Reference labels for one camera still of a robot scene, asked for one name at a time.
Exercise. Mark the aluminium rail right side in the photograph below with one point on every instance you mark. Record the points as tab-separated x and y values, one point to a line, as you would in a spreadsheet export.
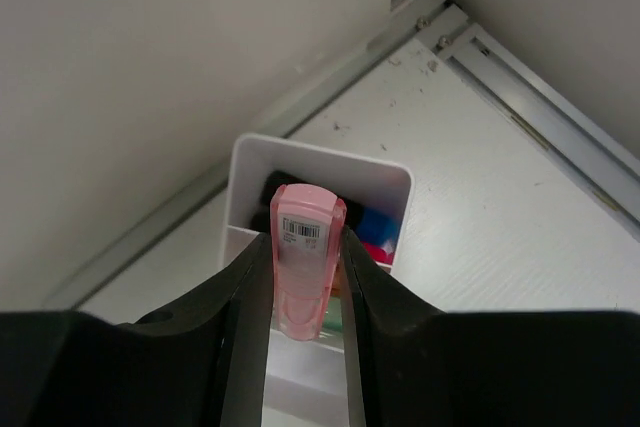
584	149

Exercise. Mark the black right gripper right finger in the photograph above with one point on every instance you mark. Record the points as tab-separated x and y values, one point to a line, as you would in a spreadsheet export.
409	363

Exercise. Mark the white three-compartment organizer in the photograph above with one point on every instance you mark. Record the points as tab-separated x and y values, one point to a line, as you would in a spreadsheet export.
306	381

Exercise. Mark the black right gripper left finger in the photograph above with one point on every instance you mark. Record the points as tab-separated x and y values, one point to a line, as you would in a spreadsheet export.
199	360

